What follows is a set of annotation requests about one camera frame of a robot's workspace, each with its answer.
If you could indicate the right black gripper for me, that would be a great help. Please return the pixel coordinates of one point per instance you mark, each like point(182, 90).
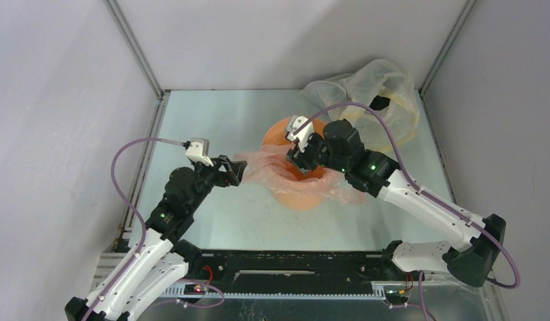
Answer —
point(303, 157)

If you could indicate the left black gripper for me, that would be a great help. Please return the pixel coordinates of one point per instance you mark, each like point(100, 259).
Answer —
point(235, 167)

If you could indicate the pink plastic trash bag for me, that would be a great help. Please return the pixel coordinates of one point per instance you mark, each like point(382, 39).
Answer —
point(338, 189)

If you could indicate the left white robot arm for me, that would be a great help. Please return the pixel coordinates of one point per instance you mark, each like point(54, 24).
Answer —
point(161, 256)

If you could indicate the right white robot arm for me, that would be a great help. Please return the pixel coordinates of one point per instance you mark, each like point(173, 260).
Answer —
point(472, 242)

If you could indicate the orange plastic trash bin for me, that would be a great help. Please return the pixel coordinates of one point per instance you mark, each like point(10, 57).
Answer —
point(288, 185)

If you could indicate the clear yellowish plastic bag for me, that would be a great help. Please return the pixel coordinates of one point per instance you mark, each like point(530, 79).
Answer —
point(380, 81)

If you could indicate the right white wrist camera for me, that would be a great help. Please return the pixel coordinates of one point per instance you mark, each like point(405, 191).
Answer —
point(298, 131)

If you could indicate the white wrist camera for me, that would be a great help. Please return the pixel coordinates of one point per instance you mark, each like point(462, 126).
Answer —
point(298, 131)
point(197, 152)

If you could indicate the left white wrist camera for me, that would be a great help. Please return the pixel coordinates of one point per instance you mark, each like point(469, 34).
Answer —
point(197, 152)

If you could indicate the aluminium frame post left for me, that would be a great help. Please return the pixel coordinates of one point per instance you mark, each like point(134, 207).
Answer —
point(115, 10)

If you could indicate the aluminium frame post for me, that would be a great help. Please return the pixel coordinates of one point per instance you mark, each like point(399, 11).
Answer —
point(115, 10)
point(450, 40)

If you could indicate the black front mounting rail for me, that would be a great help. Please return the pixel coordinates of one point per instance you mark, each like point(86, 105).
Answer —
point(300, 274)

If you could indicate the aluminium frame post right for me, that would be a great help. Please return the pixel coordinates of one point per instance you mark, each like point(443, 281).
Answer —
point(450, 40)

